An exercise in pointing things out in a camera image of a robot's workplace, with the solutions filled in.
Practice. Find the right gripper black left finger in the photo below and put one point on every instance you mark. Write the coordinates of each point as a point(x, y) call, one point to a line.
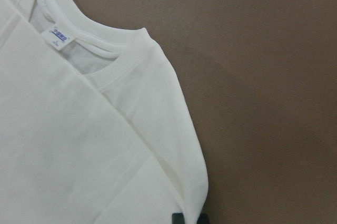
point(178, 216)

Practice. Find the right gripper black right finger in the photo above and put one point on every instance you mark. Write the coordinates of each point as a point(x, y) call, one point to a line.
point(203, 217)

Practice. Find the white long-sleeve printed shirt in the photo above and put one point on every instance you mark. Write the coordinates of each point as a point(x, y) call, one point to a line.
point(94, 124)

